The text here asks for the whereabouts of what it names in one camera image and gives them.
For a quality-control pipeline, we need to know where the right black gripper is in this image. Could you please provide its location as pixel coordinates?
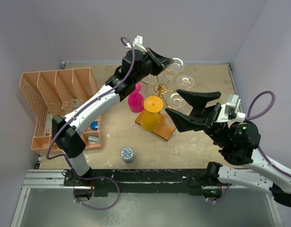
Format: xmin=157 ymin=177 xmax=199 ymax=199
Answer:
xmin=163 ymin=89 xmax=230 ymax=148

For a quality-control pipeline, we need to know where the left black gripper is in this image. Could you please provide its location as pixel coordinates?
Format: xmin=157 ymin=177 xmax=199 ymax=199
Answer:
xmin=132 ymin=47 xmax=173 ymax=84

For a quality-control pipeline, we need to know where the clear wine glass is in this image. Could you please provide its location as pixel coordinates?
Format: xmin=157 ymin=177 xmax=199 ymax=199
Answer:
xmin=165 ymin=58 xmax=185 ymax=82
xmin=168 ymin=93 xmax=184 ymax=109
xmin=177 ymin=75 xmax=194 ymax=91

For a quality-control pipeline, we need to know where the yellow plastic goblet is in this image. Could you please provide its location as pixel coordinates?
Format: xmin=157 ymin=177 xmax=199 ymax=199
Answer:
xmin=141 ymin=96 xmax=163 ymax=131

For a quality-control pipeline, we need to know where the pink plastic goblet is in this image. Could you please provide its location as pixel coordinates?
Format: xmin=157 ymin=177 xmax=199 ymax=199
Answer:
xmin=128 ymin=83 xmax=144 ymax=113

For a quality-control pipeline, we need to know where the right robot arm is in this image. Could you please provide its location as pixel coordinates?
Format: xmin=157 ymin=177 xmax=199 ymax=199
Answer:
xmin=166 ymin=89 xmax=291 ymax=208

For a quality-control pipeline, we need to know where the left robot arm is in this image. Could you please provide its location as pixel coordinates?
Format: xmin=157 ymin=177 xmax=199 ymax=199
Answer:
xmin=51 ymin=48 xmax=174 ymax=185

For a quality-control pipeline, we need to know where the patterned round tin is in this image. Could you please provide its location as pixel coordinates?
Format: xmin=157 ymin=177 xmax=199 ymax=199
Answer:
xmin=121 ymin=147 xmax=134 ymax=163

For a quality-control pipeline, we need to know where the blue object in organizer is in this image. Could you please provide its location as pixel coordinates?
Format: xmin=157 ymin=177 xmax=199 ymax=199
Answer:
xmin=90 ymin=121 xmax=98 ymax=131

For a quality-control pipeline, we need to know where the grey stapler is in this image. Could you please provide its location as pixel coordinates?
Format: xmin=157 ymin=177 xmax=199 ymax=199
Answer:
xmin=88 ymin=136 xmax=100 ymax=144

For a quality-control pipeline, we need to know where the pink plastic desk organizer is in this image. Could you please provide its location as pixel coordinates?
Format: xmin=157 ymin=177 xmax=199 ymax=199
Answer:
xmin=19 ymin=68 xmax=98 ymax=155

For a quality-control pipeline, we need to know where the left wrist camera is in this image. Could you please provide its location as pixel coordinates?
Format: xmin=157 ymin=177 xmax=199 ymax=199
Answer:
xmin=125 ymin=35 xmax=147 ymax=53

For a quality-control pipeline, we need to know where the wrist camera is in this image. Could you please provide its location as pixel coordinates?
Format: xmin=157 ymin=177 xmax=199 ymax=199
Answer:
xmin=216 ymin=94 xmax=246 ymax=123
xmin=125 ymin=35 xmax=147 ymax=53

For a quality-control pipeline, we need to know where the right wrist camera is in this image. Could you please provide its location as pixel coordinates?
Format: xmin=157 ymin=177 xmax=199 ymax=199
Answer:
xmin=216 ymin=94 xmax=246 ymax=123

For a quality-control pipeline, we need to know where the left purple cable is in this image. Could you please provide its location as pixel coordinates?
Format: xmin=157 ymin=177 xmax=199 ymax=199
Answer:
xmin=45 ymin=36 xmax=136 ymax=160

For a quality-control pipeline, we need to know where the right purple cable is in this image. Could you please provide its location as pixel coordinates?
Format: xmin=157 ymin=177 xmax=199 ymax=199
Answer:
xmin=244 ymin=90 xmax=291 ymax=180

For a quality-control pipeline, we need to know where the lower purple cable loop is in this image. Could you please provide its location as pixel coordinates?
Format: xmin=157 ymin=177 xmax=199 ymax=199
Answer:
xmin=72 ymin=176 xmax=120 ymax=210

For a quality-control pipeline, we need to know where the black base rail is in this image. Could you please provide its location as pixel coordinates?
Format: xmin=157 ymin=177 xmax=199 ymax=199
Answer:
xmin=62 ymin=169 xmax=227 ymax=199

